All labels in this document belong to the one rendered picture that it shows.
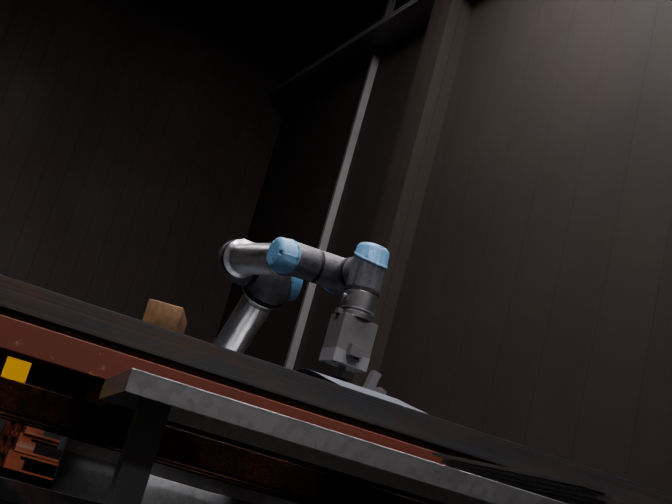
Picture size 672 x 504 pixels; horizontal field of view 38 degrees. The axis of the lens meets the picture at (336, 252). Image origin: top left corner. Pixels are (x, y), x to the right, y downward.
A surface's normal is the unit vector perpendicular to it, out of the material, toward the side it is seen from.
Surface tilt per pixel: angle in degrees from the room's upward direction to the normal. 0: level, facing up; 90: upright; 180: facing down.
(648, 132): 90
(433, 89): 90
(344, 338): 90
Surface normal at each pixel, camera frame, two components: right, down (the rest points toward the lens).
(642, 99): -0.84, -0.36
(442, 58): 0.48, -0.13
